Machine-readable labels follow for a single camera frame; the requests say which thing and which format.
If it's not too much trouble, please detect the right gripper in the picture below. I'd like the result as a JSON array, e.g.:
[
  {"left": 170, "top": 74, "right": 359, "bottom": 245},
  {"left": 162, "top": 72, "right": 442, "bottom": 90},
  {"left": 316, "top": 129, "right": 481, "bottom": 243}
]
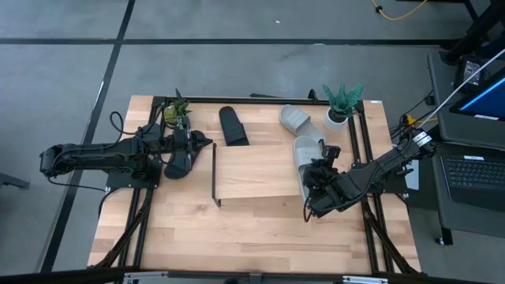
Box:
[{"left": 305, "top": 157, "right": 339, "bottom": 191}]

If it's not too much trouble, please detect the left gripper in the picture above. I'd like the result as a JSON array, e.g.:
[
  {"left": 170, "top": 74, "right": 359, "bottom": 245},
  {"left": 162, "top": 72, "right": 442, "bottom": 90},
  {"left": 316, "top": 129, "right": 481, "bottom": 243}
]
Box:
[{"left": 157, "top": 131, "right": 214, "bottom": 155}]

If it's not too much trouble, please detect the light grey slide sandal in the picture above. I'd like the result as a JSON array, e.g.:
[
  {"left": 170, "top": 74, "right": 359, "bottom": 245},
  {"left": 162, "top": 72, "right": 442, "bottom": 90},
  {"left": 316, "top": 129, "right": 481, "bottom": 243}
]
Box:
[
  {"left": 279, "top": 103, "right": 328, "bottom": 144},
  {"left": 292, "top": 135, "right": 329, "bottom": 203}
]

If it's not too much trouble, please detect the black rubber slide sandal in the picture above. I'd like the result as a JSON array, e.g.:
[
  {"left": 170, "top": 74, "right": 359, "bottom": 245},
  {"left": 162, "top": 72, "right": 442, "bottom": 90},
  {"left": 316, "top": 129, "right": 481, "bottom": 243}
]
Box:
[
  {"left": 163, "top": 146, "right": 195, "bottom": 181},
  {"left": 218, "top": 105, "right": 251, "bottom": 148}
]

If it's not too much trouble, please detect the wooden shelf with black frame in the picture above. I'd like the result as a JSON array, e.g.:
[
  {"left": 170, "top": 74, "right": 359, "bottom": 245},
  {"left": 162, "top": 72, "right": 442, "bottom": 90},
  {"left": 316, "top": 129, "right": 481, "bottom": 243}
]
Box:
[{"left": 211, "top": 141, "right": 331, "bottom": 208}]

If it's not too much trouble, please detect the green succulent in dark pot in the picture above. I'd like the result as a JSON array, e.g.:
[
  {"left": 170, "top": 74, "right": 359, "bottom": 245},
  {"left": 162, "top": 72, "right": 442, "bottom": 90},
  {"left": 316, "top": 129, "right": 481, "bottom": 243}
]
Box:
[{"left": 162, "top": 88, "right": 193, "bottom": 128}]

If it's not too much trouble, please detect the teal plant in white pot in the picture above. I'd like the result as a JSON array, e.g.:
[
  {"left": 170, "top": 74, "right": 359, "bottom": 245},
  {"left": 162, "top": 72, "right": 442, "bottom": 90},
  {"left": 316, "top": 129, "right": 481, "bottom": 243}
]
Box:
[{"left": 321, "top": 81, "right": 366, "bottom": 133}]

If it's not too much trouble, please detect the white sheet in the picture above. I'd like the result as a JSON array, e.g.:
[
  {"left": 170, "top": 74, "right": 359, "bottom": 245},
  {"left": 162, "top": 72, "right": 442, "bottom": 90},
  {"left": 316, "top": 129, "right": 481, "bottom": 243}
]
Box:
[{"left": 405, "top": 159, "right": 421, "bottom": 191}]

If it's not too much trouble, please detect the laptop computer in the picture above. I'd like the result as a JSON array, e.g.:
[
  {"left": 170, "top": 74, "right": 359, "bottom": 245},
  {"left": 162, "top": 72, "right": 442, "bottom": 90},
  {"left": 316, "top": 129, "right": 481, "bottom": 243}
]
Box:
[{"left": 427, "top": 50, "right": 505, "bottom": 246}]

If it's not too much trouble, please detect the black laptop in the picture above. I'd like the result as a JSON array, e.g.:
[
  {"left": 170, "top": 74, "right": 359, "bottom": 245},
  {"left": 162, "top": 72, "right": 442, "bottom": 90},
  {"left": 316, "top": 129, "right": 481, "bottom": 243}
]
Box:
[{"left": 438, "top": 152, "right": 505, "bottom": 214}]

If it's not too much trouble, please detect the white rod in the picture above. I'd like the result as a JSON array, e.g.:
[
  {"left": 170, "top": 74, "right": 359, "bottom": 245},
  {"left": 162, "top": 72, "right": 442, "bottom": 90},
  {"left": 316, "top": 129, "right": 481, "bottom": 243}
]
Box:
[{"left": 417, "top": 47, "right": 505, "bottom": 130}]

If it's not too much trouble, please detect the monitor with blue screen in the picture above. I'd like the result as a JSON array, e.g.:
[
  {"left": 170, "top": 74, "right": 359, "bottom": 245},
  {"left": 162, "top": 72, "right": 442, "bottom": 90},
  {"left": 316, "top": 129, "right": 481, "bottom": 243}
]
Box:
[{"left": 449, "top": 66, "right": 505, "bottom": 122}]

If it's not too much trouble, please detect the black power adapter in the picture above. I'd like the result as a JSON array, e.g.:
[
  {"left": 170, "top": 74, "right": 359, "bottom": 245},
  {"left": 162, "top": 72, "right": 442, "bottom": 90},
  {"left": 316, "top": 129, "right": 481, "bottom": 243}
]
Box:
[{"left": 453, "top": 54, "right": 487, "bottom": 91}]

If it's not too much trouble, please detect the black furniture foot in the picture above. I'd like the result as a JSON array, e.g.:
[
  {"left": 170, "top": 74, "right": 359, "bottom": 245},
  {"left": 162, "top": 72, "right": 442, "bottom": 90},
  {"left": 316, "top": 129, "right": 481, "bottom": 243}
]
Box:
[{"left": 0, "top": 171, "right": 32, "bottom": 191}]

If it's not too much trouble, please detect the black stand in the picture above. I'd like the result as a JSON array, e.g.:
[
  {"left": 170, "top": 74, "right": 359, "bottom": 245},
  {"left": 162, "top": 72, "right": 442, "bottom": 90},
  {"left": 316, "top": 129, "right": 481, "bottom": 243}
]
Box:
[{"left": 440, "top": 0, "right": 505, "bottom": 66}]

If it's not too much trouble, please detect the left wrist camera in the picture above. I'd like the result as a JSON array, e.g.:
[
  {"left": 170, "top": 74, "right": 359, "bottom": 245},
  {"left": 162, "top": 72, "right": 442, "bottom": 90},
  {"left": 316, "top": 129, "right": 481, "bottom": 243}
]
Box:
[{"left": 173, "top": 116, "right": 193, "bottom": 139}]

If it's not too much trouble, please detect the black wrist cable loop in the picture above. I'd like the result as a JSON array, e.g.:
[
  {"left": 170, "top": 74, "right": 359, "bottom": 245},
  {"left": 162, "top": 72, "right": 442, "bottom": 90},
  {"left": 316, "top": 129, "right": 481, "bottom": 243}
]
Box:
[{"left": 301, "top": 196, "right": 316, "bottom": 223}]

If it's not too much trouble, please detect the black aluminium table frame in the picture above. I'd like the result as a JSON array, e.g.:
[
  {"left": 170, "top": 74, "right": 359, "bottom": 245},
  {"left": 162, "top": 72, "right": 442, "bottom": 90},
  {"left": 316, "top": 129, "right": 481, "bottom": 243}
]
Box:
[{"left": 90, "top": 88, "right": 422, "bottom": 277}]

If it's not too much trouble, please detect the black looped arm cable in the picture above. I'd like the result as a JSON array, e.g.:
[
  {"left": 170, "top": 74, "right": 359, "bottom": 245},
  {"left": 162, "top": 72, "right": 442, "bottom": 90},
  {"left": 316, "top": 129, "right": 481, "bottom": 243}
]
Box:
[{"left": 109, "top": 110, "right": 139, "bottom": 137}]

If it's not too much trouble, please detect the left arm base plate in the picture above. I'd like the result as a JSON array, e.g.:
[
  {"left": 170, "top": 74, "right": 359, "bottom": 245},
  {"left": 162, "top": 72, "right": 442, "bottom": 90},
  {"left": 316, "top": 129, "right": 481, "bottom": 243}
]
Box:
[{"left": 105, "top": 157, "right": 163, "bottom": 190}]

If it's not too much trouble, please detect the silver bracket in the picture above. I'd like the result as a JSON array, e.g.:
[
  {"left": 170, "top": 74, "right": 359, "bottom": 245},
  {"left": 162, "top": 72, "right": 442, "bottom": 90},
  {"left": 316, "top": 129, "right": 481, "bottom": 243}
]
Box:
[
  {"left": 342, "top": 275, "right": 390, "bottom": 284},
  {"left": 122, "top": 271, "right": 170, "bottom": 284}
]

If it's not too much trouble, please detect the black cable bundle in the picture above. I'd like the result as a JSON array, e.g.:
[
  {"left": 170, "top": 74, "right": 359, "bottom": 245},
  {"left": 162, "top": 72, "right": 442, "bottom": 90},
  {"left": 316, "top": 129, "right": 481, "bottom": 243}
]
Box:
[{"left": 388, "top": 89, "right": 436, "bottom": 140}]

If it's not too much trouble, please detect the black base cable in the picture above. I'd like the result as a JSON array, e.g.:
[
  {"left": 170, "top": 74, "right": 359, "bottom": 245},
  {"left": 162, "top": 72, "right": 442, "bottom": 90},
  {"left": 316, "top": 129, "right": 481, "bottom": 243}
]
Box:
[{"left": 47, "top": 175, "right": 118, "bottom": 218}]

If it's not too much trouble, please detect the yellow cable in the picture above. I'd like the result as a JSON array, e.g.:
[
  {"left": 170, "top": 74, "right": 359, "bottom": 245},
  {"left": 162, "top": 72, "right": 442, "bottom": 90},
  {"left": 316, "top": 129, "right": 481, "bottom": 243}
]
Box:
[{"left": 370, "top": 0, "right": 429, "bottom": 21}]

